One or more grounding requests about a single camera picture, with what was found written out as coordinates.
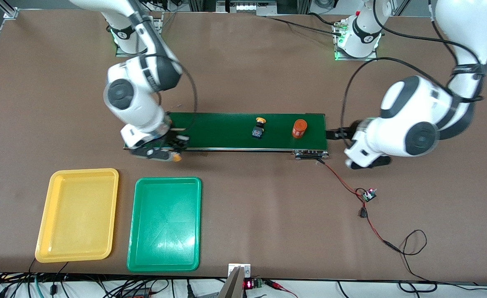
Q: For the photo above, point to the yellow cap push button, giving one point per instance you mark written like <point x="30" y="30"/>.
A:
<point x="177" y="157"/>
<point x="259" y="129"/>

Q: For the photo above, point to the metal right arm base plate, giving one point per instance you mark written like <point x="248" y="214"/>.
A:
<point x="159" y="25"/>

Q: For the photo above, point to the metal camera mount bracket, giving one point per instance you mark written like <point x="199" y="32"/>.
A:
<point x="236" y="281"/>

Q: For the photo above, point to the red digit display module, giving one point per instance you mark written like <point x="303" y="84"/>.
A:
<point x="252" y="284"/>

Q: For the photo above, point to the grey equipment with white label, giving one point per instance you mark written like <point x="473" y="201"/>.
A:
<point x="247" y="7"/>

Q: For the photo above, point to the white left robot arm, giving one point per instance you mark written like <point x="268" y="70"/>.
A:
<point x="409" y="116"/>

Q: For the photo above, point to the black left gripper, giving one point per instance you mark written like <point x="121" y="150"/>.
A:
<point x="348" y="133"/>

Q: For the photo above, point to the black power adapter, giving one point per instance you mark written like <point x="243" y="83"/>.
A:
<point x="136" y="294"/>

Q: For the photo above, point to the red clip lead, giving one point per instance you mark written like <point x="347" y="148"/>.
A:
<point x="278" y="285"/>

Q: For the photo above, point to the small motor controller board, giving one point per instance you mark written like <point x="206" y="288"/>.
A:
<point x="369" y="195"/>

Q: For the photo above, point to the green plastic tray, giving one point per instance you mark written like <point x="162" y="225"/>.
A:
<point x="165" y="225"/>

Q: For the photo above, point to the green belt conveyor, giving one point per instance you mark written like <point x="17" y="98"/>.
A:
<point x="227" y="132"/>

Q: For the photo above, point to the orange cylinder marked 4680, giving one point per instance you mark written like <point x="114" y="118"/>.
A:
<point x="299" y="129"/>

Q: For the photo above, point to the yellow plastic tray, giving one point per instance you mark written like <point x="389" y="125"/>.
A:
<point x="78" y="215"/>

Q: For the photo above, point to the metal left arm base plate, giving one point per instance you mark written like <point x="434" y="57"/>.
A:
<point x="370" y="58"/>

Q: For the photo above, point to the aluminium frame post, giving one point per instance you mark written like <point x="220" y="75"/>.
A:
<point x="10" y="13"/>

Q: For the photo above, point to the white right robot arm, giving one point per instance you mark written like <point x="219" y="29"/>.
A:
<point x="136" y="99"/>

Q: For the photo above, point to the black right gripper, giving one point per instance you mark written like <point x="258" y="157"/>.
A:
<point x="179" y="140"/>

